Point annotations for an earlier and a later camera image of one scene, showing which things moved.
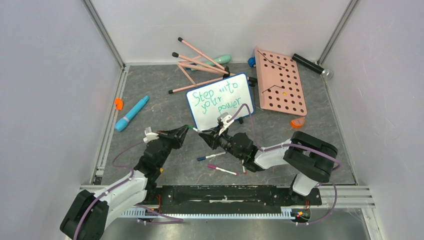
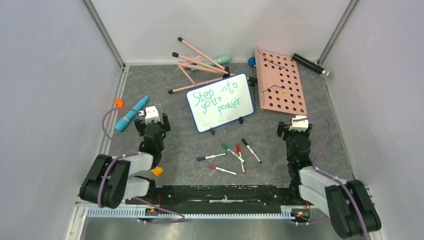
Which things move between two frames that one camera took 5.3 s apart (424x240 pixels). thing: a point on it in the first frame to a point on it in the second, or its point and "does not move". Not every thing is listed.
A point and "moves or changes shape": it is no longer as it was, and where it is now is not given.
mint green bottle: x=221 y=60 does not move
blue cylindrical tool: x=120 y=124 does not move
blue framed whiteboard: x=226 y=95 does not move
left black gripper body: x=167 y=140 to x=165 y=126
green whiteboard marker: x=196 y=129 moves or changes shape
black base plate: x=194 y=199 does not move
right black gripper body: x=216 y=138 to x=282 y=128
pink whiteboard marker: x=216 y=167 does not move
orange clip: x=119 y=104 does not move
